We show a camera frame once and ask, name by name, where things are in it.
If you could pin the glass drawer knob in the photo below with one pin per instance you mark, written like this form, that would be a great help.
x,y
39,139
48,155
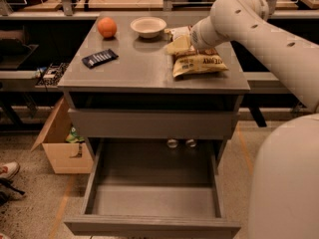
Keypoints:
x,y
172,143
191,142

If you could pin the open grey bottom drawer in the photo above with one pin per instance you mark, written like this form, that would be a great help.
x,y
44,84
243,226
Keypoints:
x,y
143,188

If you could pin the right glass drawer knob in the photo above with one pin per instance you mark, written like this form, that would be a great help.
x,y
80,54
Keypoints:
x,y
191,142

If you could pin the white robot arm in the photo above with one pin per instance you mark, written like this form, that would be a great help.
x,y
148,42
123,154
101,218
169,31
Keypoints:
x,y
284,198

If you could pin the white bowl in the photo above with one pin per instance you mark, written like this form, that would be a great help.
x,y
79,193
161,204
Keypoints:
x,y
148,27

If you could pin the left glass drawer knob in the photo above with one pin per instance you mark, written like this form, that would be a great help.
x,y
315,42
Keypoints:
x,y
172,143

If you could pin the white sneaker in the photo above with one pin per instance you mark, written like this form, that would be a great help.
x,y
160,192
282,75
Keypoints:
x,y
8,171

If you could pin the brown chip bag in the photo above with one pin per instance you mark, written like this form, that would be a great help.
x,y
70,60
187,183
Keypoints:
x,y
206,61

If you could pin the patterned black box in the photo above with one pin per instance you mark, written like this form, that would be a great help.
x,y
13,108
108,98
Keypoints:
x,y
50,76

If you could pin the grey drawer cabinet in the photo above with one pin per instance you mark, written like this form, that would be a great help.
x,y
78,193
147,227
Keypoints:
x,y
140,79

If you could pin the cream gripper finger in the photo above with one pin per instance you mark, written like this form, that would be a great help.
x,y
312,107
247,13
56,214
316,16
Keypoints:
x,y
180,46

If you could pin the closed grey middle drawer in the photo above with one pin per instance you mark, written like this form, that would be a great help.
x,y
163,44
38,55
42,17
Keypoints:
x,y
164,124

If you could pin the orange fruit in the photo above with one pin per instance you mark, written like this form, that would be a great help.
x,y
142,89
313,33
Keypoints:
x,y
107,27

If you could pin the green packet in box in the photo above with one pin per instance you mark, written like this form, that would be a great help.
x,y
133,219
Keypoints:
x,y
73,136

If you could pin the cardboard box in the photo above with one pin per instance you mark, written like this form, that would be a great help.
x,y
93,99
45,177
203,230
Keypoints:
x,y
64,157

